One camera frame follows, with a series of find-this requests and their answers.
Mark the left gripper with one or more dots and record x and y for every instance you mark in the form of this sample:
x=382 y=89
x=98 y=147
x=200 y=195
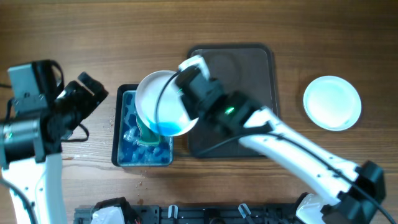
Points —
x=89 y=100

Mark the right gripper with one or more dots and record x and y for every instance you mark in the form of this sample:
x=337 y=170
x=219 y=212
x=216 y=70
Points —
x=194 y=112

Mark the white plate blue streak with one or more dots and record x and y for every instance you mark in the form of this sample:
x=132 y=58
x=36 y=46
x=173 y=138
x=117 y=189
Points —
x=158 y=104

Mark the green sponge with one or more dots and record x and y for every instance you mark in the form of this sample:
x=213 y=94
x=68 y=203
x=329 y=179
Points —
x=148 y=137

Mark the large white plate blue smear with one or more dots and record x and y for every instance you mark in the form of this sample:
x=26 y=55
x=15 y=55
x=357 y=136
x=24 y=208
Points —
x=332 y=103

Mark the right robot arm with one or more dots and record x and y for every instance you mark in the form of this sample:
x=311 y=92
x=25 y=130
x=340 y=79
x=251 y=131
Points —
x=343 y=192

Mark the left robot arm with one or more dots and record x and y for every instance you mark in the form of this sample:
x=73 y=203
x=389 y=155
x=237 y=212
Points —
x=31 y=151

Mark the dark brown serving tray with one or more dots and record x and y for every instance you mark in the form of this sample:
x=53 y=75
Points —
x=248 y=68

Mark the black tub of blue water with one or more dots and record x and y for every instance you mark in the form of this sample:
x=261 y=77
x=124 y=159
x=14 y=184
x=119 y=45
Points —
x=129 y=150

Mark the black mounting rail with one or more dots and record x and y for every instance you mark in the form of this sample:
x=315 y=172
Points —
x=266 y=214

